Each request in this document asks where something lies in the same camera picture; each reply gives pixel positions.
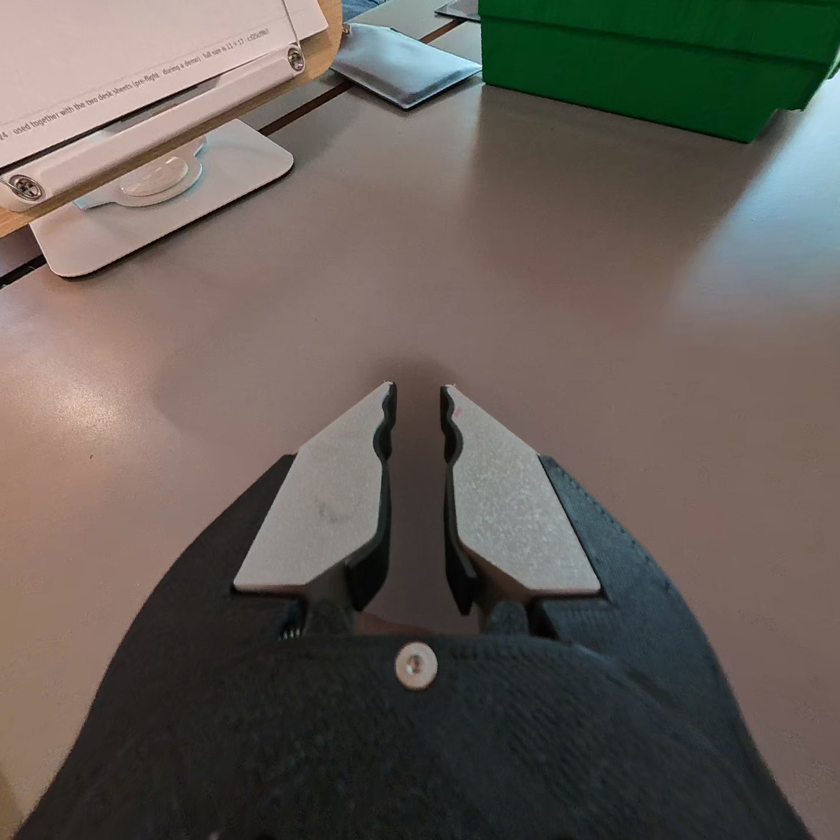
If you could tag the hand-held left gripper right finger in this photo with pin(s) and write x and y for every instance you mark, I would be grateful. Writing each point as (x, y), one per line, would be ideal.
(512, 512)

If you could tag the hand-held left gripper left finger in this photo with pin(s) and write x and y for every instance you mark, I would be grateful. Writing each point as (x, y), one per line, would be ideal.
(315, 505)

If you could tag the wooden document stand white base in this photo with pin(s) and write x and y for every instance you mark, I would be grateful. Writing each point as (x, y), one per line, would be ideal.
(249, 157)

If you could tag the silver padded pouch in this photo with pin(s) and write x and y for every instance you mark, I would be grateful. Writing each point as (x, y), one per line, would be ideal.
(400, 65)

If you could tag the green plastic crate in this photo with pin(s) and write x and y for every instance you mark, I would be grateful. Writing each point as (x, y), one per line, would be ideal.
(643, 65)

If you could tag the white printed paper sheet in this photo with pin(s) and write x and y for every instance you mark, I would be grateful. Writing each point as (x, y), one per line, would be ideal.
(131, 52)

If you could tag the blue cloth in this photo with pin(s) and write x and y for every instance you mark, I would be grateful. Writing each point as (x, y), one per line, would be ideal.
(359, 6)

